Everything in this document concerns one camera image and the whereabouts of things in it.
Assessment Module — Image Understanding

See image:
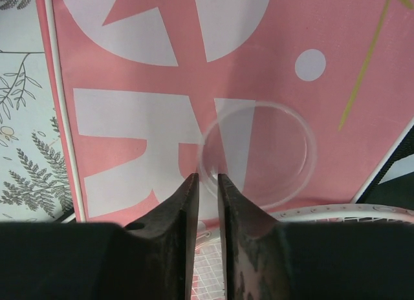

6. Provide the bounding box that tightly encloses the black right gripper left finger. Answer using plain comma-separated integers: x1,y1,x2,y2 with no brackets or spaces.
1,173,199,299

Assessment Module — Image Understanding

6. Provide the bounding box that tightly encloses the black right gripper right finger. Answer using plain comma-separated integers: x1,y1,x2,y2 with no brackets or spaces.
218,175,413,299

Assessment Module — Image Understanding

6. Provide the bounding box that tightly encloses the pink white racket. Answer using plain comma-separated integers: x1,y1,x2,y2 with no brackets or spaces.
191,204,413,299

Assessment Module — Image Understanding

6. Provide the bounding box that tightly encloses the pink racket cover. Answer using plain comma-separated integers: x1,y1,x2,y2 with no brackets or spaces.
36,0,413,224

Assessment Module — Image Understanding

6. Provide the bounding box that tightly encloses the black racket cover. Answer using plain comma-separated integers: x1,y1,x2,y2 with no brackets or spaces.
355,129,413,210

